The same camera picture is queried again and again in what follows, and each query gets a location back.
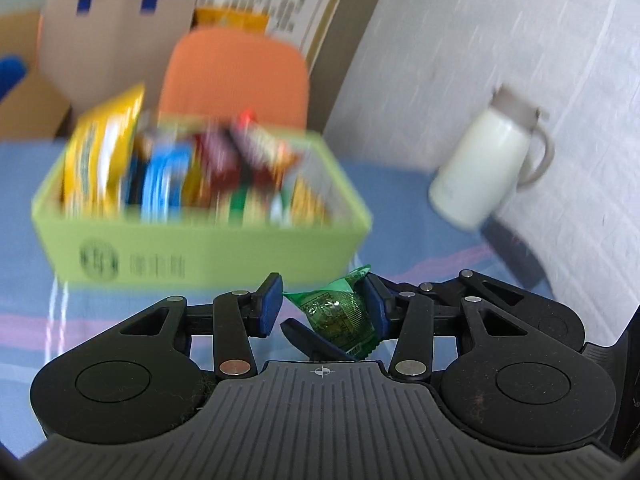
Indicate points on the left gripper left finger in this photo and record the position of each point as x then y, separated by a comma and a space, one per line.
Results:
231, 320

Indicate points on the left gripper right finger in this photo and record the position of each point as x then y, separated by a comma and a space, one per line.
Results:
423, 320

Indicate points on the green candy packet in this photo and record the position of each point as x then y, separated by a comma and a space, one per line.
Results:
338, 313

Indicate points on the dark red snack packet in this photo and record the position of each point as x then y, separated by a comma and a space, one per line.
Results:
221, 166

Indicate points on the blue striped tablecloth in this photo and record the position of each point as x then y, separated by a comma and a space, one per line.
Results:
42, 316

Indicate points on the green biscuit packet in box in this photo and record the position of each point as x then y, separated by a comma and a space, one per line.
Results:
254, 207

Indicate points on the yellow noodle snack in box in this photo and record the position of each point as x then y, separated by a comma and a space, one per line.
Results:
307, 207

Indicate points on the blue snack packet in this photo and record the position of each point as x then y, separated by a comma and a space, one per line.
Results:
163, 181

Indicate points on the orange red snack packet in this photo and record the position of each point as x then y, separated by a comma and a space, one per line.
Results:
263, 151

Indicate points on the green cardboard snack box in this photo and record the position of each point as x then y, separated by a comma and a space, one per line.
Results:
194, 250

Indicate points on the large yellow chip bag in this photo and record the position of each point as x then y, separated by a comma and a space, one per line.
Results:
97, 158

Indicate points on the white thermos jug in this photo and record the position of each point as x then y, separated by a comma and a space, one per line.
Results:
504, 150

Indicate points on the orange chair back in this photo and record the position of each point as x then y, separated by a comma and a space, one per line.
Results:
220, 72

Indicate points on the open cardboard box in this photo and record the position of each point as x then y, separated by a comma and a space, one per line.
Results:
34, 109

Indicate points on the yellow plastic bag behind chair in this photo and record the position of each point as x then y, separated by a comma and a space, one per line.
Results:
234, 18

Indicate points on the blue item in cardboard box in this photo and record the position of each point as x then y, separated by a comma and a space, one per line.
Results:
12, 71

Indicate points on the brown paper bag blue handles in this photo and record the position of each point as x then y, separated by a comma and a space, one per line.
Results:
93, 50

